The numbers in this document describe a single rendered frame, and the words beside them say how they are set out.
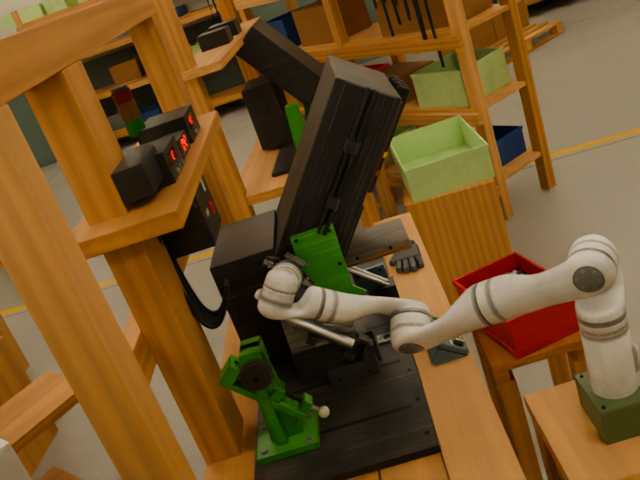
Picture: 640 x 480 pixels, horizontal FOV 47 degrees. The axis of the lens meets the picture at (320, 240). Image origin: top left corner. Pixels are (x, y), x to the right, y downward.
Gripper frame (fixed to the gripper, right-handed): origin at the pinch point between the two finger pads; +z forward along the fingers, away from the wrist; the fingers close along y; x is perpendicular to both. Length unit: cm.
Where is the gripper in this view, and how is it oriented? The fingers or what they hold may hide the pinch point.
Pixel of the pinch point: (290, 267)
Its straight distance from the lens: 185.0
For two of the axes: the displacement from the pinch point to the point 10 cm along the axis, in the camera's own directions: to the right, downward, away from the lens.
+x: -4.7, 8.7, 1.5
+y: -8.8, -4.7, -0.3
